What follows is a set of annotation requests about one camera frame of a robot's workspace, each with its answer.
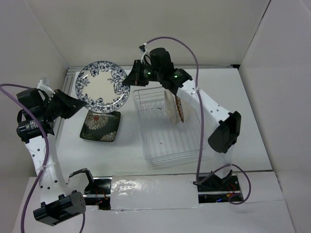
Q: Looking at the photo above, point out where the brown rim floral bowl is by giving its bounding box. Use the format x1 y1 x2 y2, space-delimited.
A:
175 96 186 123

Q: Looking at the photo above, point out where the blue floral white plate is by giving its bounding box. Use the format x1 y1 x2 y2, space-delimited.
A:
75 61 130 114

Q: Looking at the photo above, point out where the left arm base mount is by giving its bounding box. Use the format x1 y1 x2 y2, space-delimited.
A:
65 176 113 207

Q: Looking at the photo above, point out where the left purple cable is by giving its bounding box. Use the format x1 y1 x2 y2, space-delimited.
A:
0 83 86 233

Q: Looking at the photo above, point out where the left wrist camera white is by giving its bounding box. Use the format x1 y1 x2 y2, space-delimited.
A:
36 77 55 98

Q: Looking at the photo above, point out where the beige plate blue swirl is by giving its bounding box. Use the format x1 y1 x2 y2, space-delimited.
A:
164 90 177 124

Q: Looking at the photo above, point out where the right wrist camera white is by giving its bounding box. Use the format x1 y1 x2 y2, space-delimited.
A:
139 43 151 65

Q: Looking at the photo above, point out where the black square plate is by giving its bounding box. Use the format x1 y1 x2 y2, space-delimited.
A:
80 111 121 142

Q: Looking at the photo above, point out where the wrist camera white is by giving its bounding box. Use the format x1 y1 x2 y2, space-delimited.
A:
36 77 55 98
139 43 151 65

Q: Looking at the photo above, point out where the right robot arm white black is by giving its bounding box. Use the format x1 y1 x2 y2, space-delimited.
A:
122 46 241 190

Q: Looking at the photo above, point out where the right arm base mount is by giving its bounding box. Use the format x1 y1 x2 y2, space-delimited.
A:
193 175 243 204

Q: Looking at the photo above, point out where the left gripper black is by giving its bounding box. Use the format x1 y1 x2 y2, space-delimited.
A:
42 88 87 120

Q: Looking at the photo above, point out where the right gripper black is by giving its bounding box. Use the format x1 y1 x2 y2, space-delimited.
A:
122 59 162 86

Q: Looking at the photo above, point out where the white wire dish rack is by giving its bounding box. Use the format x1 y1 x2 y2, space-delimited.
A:
133 87 201 166

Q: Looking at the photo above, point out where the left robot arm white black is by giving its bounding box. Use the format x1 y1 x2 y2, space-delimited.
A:
17 88 96 226

